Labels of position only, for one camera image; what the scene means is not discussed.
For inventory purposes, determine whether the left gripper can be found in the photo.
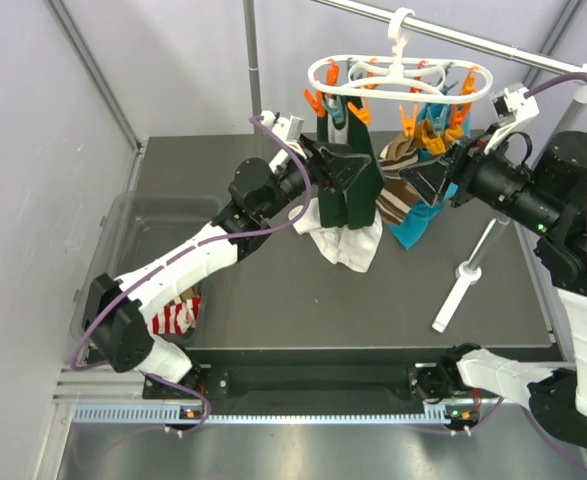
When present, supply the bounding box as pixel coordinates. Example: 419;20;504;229
260;135;369;220

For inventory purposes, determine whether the brown white striped sock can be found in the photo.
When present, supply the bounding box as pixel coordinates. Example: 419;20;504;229
376;133;420;225

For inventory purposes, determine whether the orange sock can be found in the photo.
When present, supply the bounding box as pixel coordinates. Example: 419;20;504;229
443;119;465;148
413;119;446;156

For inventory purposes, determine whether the white clip hanger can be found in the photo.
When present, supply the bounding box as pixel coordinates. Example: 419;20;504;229
307;7;494;108

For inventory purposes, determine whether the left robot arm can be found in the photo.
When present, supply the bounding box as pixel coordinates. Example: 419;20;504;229
84;138;372;397

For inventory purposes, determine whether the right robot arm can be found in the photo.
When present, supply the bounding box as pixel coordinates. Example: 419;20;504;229
400;131;587;449

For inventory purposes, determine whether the green white sock pair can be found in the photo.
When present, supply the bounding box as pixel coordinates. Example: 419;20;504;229
288;96;384;273

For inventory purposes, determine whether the blue sock pair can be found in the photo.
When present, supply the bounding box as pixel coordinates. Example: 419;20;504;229
387;104;471;250

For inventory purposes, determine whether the metal clothes rack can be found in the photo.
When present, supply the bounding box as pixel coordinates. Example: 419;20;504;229
243;1;587;333

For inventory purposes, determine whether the clear plastic bin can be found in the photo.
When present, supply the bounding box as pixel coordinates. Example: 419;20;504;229
70;192;223;341

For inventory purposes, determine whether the red white striped sock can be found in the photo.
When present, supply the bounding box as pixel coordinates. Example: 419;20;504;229
147;296;201;335

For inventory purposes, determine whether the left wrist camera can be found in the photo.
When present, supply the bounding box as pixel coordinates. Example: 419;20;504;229
272;115;304;144

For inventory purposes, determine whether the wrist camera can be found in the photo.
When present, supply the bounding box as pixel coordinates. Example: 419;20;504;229
272;115;304;144
482;82;542;151

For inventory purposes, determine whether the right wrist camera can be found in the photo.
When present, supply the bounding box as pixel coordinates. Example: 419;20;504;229
482;82;542;151

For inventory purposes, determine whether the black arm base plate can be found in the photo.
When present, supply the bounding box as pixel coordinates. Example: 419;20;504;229
141;362;484;401

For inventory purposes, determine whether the slotted cable duct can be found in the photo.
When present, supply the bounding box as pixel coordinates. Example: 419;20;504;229
72;402;479;425

